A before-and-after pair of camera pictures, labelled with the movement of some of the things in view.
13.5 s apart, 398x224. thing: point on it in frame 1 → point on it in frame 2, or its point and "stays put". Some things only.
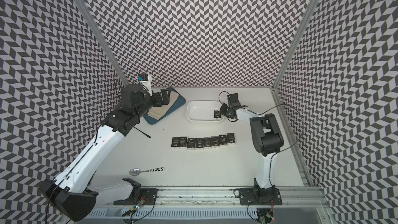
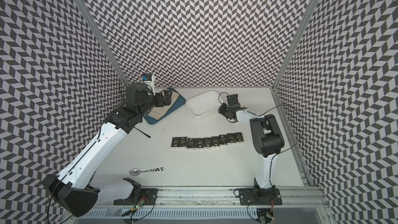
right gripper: [222, 108] stays put
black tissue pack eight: [217, 114] → [238, 137]
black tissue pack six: [215, 141] stays put
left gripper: [165, 97] stays put
